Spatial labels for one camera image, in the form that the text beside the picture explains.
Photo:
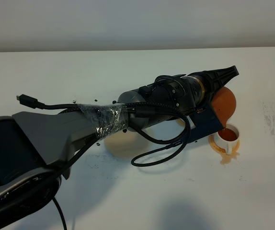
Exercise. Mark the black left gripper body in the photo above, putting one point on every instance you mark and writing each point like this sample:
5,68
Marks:
186,93

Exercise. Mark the brown clay teapot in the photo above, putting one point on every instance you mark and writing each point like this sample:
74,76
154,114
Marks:
224,105

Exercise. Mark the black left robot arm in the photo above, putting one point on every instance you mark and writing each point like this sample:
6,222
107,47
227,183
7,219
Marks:
38,150

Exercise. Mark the beige round teapot coaster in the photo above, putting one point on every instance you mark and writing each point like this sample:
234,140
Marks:
126,145

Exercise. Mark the orange saucer far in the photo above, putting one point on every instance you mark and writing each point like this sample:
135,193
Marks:
180,122

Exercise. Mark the orange saucer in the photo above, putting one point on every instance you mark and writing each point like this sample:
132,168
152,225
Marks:
214,145
180,122

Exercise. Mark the orange saucer near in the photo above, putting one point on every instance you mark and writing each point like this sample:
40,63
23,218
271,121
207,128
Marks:
214,145

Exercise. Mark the white teacup near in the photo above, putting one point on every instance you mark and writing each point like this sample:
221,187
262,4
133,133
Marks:
228,138

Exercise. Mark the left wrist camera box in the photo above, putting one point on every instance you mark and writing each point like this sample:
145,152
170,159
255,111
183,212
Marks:
205,122

